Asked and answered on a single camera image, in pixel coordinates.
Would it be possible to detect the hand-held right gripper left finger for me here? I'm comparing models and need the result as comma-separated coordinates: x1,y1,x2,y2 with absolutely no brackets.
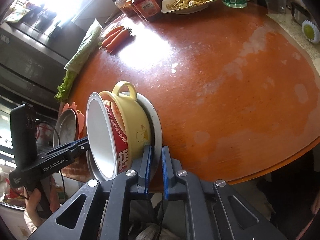
26,145,153,240

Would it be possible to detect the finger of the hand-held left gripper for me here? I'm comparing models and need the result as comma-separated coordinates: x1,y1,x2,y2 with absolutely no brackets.
60,136,90,159

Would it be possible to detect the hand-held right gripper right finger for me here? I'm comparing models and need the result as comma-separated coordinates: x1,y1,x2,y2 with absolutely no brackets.
161,145,288,240

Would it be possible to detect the steel pan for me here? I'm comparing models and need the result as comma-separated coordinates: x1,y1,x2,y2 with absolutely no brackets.
52,109,78,148

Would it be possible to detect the pink crab-shaped plate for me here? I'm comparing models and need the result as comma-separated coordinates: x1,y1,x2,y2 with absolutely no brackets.
62,101,88,140

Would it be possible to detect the red paper bowl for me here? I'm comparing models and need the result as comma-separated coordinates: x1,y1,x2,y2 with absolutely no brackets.
86,92,129,179

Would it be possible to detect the large steel bowl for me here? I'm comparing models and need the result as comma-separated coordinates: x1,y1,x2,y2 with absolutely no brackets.
86,91,163,183

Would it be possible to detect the yellow bowl with handles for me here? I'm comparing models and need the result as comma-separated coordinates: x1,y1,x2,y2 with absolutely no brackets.
99,80,152,164

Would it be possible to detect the person's left hand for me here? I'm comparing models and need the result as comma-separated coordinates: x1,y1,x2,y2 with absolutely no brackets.
24,187,45,228

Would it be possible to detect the bagged celery bunch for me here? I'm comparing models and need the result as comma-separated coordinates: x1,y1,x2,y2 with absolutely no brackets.
54,19,103,103

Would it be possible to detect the carrot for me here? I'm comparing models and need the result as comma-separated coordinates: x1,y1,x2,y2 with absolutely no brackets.
101,25,125,44
105,31,134,53
101,29,132,48

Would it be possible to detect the clear jar with black lid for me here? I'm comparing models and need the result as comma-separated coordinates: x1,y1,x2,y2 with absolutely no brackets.
111,0,135,14

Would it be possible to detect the brown sauce bottle orange cap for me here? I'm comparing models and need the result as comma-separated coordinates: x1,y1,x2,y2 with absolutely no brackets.
125,0,162,22

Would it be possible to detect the white oval plate with food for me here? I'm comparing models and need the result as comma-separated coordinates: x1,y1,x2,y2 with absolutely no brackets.
161,0,220,15

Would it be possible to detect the clear plastic cup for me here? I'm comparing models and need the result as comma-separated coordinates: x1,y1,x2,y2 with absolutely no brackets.
260,0,288,14

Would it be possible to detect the green fruit in foam net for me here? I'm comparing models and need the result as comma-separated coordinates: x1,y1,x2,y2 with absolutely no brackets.
301,20,320,43

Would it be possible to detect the small dark metal cup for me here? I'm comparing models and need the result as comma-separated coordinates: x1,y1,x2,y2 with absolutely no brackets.
290,1,313,28

